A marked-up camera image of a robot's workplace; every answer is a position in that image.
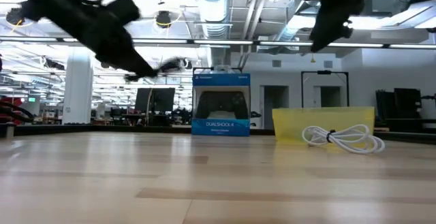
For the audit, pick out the black metal stand frame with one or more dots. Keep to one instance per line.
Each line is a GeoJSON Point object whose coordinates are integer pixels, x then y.
{"type": "Point", "coordinates": [325, 72]}

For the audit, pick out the black metal table frame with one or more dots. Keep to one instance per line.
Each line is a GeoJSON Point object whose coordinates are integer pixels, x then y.
{"type": "Point", "coordinates": [102, 129]}

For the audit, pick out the dark background monitor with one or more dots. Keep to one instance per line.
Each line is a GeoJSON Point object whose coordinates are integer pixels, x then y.
{"type": "Point", "coordinates": [155, 99]}

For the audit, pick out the silver ceiling air duct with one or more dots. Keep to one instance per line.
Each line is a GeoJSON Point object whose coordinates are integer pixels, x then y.
{"type": "Point", "coordinates": [213, 9]}

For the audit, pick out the yellow translucent plastic bin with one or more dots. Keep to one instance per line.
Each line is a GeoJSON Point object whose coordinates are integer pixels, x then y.
{"type": "Point", "coordinates": [323, 120]}

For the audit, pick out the blue game controller box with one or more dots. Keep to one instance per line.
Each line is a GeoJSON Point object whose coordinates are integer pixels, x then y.
{"type": "Point", "coordinates": [221, 105]}

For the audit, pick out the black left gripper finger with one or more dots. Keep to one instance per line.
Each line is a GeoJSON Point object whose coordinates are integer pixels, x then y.
{"type": "Point", "coordinates": [136, 65]}

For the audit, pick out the black stacked equipment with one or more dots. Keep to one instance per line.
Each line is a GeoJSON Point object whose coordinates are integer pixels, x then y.
{"type": "Point", "coordinates": [405, 103]}

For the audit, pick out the white round column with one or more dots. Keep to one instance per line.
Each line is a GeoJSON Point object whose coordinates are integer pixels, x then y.
{"type": "Point", "coordinates": [77, 88]}

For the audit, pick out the black ceiling-mounted device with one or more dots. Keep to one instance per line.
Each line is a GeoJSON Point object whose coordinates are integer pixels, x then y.
{"type": "Point", "coordinates": [163, 18]}

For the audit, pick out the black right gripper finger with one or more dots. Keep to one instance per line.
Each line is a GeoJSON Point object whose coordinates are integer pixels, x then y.
{"type": "Point", "coordinates": [328, 31]}

